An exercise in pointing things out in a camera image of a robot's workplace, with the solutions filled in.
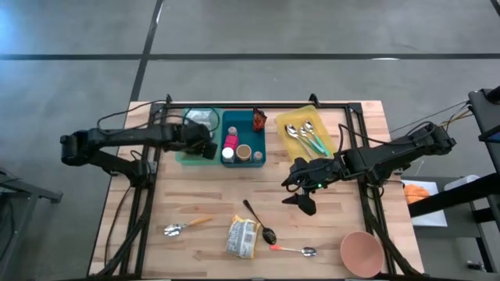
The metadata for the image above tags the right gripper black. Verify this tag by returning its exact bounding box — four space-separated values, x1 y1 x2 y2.
281 158 333 206

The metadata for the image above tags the grey ramen noodle packet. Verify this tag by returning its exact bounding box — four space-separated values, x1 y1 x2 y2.
190 109 215 130

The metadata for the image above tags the green plastic bin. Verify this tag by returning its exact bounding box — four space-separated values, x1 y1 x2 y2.
174 107 224 165

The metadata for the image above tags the red-lid patterned spice tin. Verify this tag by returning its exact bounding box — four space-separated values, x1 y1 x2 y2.
223 134 240 151

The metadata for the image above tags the wide tan-lid spice can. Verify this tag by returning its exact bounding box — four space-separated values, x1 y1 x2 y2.
235 143 253 162

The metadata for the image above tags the teal plastic bin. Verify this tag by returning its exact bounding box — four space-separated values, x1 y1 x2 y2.
220 108 268 169

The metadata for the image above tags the plain silver metal spoon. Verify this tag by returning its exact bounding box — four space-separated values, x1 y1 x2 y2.
284 123 315 160

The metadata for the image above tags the silver spoon green handle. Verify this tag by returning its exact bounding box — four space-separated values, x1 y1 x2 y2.
303 119 332 153

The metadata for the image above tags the yellow plastic bin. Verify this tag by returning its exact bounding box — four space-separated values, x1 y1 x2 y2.
275 104 339 163

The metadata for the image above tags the pink bowl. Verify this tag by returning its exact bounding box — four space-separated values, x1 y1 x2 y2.
339 230 386 279

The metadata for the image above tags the silver spoon orange handle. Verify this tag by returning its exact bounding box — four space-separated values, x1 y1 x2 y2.
163 217 214 237

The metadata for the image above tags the black metal spoon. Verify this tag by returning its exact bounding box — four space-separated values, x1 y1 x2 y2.
241 199 278 246

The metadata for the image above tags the yellow ramen noodle packet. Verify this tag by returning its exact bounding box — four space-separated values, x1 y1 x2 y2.
225 214 261 260

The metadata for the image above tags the dark orange snack packet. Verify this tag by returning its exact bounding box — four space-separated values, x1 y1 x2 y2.
252 108 269 133

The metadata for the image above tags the orange object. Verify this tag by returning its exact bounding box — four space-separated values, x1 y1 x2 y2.
403 183 430 205

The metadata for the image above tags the white paper sheet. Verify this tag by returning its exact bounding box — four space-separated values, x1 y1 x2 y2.
401 179 448 228

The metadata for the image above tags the white container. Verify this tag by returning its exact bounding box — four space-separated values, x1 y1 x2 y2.
443 174 480 192

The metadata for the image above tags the black metal stand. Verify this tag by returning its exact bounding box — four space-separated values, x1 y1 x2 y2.
0 169 63 281

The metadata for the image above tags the small black device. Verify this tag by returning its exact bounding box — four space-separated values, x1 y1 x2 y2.
466 260 488 273

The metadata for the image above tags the black equipment cart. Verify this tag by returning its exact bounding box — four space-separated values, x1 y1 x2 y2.
408 86 500 274

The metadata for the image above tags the black aluminium table frame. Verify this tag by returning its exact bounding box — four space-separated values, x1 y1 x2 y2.
95 93 425 279

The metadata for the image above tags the silver spoon coral handle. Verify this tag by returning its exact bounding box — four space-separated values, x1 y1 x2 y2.
269 244 318 258

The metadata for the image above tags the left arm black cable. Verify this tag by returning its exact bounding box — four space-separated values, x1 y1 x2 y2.
96 99 222 136

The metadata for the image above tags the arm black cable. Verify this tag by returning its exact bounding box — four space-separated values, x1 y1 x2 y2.
96 99 222 136
337 121 437 146

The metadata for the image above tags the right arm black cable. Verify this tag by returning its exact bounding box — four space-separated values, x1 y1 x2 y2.
337 121 437 146

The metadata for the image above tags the thin dark table cable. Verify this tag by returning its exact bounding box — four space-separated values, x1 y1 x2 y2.
104 183 134 269

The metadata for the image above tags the thin black cart cable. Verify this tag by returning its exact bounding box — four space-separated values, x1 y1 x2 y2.
390 100 472 133

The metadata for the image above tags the thin yellow cart cable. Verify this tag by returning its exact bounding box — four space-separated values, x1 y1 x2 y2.
439 111 474 128

